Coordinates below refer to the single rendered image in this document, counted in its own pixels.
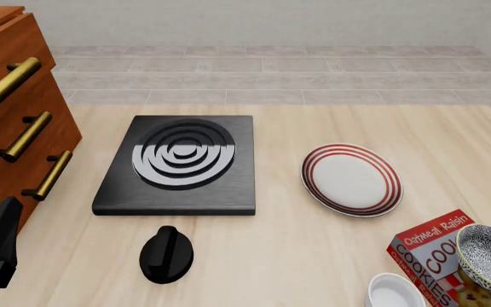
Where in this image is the round black stove knob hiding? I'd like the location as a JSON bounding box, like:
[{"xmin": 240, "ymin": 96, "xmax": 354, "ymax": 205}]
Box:
[{"xmin": 138, "ymin": 225, "xmax": 195, "ymax": 286}]

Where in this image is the wooden cabinet drawer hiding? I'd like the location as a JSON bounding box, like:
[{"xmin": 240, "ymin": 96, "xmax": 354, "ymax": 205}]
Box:
[
  {"xmin": 0, "ymin": 66, "xmax": 72, "ymax": 225},
  {"xmin": 0, "ymin": 101, "xmax": 84, "ymax": 235},
  {"xmin": 0, "ymin": 13, "xmax": 58, "ymax": 142}
]

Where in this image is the black patterned bowl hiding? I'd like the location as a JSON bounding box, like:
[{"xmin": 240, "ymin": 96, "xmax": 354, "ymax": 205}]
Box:
[{"xmin": 455, "ymin": 223, "xmax": 491, "ymax": 296}]

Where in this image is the flat black stove plate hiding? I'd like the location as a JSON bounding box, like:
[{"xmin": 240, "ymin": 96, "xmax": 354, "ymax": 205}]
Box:
[{"xmin": 91, "ymin": 114, "xmax": 257, "ymax": 217}]

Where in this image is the oatmeal raisin cookies box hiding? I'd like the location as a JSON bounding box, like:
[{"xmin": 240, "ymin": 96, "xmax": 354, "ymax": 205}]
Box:
[{"xmin": 386, "ymin": 208, "xmax": 491, "ymax": 307}]

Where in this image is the small white ramekin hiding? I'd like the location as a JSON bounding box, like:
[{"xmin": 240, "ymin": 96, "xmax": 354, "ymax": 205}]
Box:
[{"xmin": 365, "ymin": 271, "xmax": 428, "ymax": 307}]

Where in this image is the brass drawer handle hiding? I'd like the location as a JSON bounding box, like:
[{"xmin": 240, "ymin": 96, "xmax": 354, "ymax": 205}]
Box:
[
  {"xmin": 0, "ymin": 56, "xmax": 43, "ymax": 109},
  {"xmin": 20, "ymin": 149, "xmax": 74, "ymax": 202},
  {"xmin": 0, "ymin": 110, "xmax": 54, "ymax": 164}
]

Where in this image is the white plate with red rings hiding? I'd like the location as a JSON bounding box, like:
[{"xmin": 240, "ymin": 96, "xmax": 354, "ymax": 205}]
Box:
[{"xmin": 299, "ymin": 142, "xmax": 406, "ymax": 219}]

